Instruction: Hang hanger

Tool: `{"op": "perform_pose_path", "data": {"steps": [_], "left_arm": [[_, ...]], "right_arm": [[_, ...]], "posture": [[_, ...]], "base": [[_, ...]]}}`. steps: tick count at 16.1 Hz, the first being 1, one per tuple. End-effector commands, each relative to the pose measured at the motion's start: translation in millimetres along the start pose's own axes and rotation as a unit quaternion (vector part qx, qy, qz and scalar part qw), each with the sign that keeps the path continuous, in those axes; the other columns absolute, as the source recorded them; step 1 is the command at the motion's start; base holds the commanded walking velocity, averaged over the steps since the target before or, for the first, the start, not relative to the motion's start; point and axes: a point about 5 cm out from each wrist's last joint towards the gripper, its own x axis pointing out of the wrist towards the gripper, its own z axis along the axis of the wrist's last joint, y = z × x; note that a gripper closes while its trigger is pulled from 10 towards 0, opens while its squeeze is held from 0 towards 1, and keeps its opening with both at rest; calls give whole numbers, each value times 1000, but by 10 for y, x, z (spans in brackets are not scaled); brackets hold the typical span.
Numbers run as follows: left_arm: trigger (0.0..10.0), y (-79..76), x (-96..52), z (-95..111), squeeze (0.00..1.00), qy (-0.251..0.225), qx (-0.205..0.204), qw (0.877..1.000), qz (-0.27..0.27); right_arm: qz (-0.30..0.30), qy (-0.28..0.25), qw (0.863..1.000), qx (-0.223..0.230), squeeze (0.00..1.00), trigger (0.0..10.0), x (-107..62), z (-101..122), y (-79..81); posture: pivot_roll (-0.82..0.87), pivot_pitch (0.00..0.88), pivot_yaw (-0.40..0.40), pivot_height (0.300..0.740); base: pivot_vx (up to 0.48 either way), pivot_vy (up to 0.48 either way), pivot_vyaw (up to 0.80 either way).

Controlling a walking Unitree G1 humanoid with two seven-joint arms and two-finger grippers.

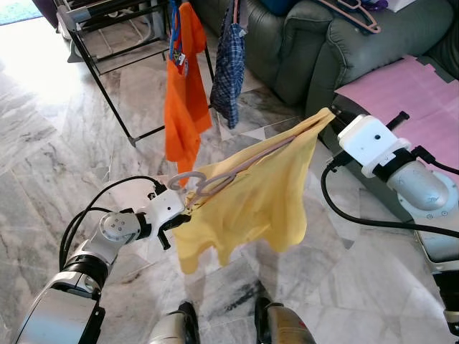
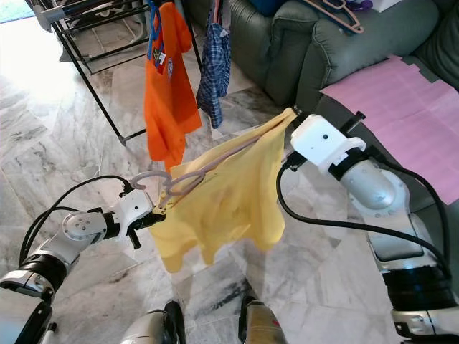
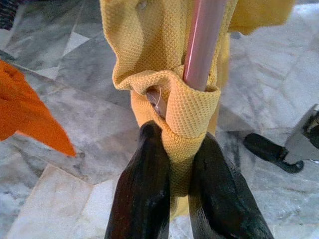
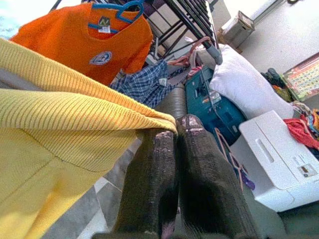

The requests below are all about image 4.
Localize red knitted cloth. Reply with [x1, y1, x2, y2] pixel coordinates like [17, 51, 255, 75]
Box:
[284, 116, 319, 150]

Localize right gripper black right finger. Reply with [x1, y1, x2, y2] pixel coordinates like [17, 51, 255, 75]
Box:
[175, 114, 260, 239]

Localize dark green leather armchair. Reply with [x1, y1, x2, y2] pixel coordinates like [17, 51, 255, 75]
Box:
[157, 83, 319, 239]

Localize orange shirt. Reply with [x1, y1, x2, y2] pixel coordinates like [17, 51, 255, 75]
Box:
[9, 2, 154, 87]

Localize dark clothes pile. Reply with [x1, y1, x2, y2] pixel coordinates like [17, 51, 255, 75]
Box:
[261, 67, 293, 103]

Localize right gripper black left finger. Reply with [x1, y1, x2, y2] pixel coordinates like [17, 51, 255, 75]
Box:
[113, 129, 179, 239]

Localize teal cushion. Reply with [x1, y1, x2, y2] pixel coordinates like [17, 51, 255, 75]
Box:
[184, 67, 247, 146]

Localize black metal drying rack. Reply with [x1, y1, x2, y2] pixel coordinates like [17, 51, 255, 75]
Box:
[49, 0, 224, 65]

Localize pink plastic hanger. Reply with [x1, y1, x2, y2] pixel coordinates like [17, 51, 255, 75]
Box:
[168, 36, 212, 68]
[213, 126, 250, 192]

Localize blue plaid shirt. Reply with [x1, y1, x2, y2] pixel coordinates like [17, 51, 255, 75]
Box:
[109, 59, 190, 109]

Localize colourful alphabet poster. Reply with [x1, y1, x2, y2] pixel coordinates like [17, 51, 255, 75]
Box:
[283, 53, 319, 102]

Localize blue plastic hanger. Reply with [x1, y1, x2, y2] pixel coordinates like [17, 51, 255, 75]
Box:
[88, 0, 145, 34]

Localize grey cardboard box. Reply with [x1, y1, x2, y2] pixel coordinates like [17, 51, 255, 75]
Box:
[219, 11, 256, 49]

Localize purple plastic clip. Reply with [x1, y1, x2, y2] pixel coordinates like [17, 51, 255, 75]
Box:
[243, 171, 256, 191]

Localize yellow garment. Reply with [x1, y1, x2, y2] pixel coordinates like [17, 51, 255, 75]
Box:
[0, 37, 179, 239]

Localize white pillow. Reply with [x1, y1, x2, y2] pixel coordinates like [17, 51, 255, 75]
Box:
[209, 44, 295, 120]

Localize white printer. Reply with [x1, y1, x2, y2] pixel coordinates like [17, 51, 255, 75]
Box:
[238, 111, 319, 213]

